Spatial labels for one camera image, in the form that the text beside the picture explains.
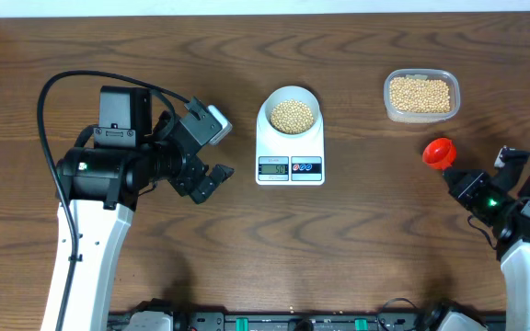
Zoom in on red plastic scoop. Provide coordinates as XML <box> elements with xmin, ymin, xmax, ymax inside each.
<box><xmin>421</xmin><ymin>138</ymin><xmax>457</xmax><ymax>171</ymax></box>

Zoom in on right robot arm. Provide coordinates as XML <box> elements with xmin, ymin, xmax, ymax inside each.
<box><xmin>444</xmin><ymin>168</ymin><xmax>530</xmax><ymax>330</ymax></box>

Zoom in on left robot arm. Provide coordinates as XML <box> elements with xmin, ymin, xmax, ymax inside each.
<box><xmin>41</xmin><ymin>86</ymin><xmax>234</xmax><ymax>330</ymax></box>

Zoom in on white digital kitchen scale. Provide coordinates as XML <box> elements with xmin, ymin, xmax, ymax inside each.
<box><xmin>255</xmin><ymin>120</ymin><xmax>325</xmax><ymax>186</ymax></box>

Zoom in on soybeans in bowl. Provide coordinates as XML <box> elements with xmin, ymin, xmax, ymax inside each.
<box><xmin>270</xmin><ymin>99</ymin><xmax>315</xmax><ymax>134</ymax></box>

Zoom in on grey-green plastic bowl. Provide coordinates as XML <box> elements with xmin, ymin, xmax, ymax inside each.
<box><xmin>257</xmin><ymin>86</ymin><xmax>323</xmax><ymax>139</ymax></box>

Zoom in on pile of soybeans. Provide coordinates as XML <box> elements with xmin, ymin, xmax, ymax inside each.
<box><xmin>388</xmin><ymin>77</ymin><xmax>451</xmax><ymax>113</ymax></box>

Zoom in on clear plastic container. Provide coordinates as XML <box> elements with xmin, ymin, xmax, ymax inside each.
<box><xmin>384</xmin><ymin>68</ymin><xmax>461</xmax><ymax>124</ymax></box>

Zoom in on black left camera cable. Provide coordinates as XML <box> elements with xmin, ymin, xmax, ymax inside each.
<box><xmin>36</xmin><ymin>69</ymin><xmax>192</xmax><ymax>331</ymax></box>

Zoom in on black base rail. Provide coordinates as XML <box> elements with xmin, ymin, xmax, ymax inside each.
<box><xmin>106</xmin><ymin>298</ymin><xmax>506</xmax><ymax>331</ymax></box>

